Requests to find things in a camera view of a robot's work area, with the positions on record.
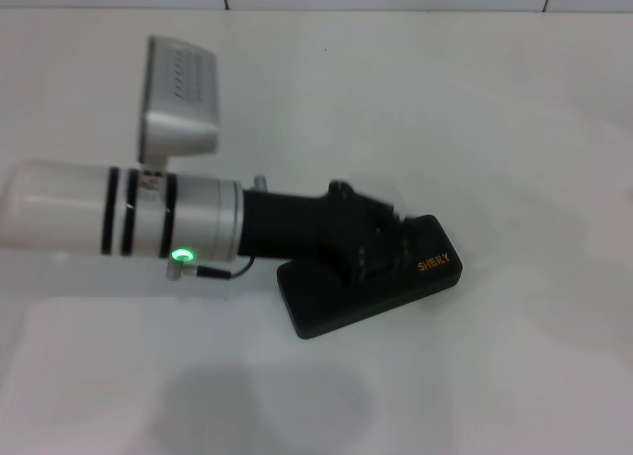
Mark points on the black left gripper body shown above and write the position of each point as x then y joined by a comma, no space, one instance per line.
297,227

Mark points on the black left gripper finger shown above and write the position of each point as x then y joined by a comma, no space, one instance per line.
381,212
383,262

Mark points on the black glasses case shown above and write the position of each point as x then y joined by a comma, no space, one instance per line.
395,287

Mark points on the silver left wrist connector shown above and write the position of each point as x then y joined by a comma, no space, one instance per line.
259,182

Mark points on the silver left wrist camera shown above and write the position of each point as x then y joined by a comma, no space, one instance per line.
180,104

